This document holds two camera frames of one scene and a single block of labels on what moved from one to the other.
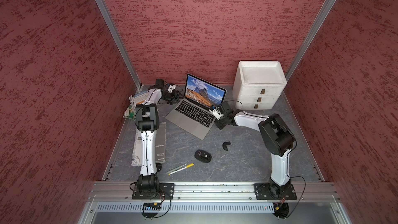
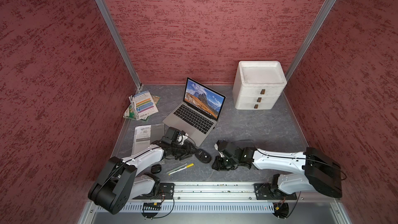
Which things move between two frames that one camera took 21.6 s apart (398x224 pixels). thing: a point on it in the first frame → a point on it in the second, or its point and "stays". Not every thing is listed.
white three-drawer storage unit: x=258 y=85 stays
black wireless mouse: x=203 y=155 stays
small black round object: x=158 y=166 stays
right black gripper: x=219 y=126 → x=217 y=160
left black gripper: x=175 y=96 → x=187 y=151
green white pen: x=176 y=168 stays
